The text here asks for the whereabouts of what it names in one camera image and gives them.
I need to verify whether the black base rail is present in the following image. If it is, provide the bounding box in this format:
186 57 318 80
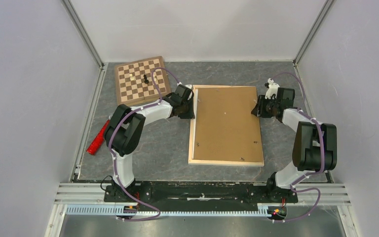
102 181 298 205

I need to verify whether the brown cardboard backing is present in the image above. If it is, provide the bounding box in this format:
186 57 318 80
192 86 264 163

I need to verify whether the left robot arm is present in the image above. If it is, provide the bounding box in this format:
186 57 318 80
103 84 195 201

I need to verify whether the wooden chessboard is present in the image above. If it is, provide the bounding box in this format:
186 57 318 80
114 56 171 106

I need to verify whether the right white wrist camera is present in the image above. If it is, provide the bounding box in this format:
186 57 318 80
265 78 280 100

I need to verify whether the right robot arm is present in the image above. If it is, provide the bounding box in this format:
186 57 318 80
251 84 338 201

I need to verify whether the black chess piece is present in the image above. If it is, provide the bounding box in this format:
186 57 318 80
143 75 149 84

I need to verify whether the wooden picture frame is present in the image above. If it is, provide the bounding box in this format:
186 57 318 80
188 84 265 167

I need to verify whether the red toy microphone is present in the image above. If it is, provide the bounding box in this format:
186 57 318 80
86 119 110 156

